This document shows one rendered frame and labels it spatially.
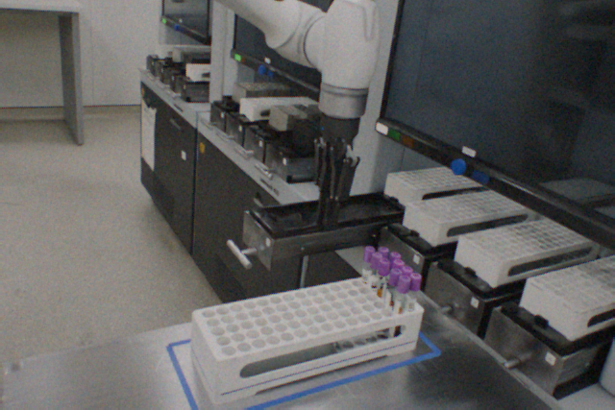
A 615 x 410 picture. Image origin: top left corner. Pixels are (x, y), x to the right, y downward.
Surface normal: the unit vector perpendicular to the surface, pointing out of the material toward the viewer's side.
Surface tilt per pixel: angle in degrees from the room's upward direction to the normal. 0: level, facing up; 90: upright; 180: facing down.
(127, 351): 0
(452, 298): 90
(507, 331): 90
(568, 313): 90
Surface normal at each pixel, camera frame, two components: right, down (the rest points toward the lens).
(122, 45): 0.50, 0.37
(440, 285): -0.86, 0.09
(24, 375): 0.11, -0.92
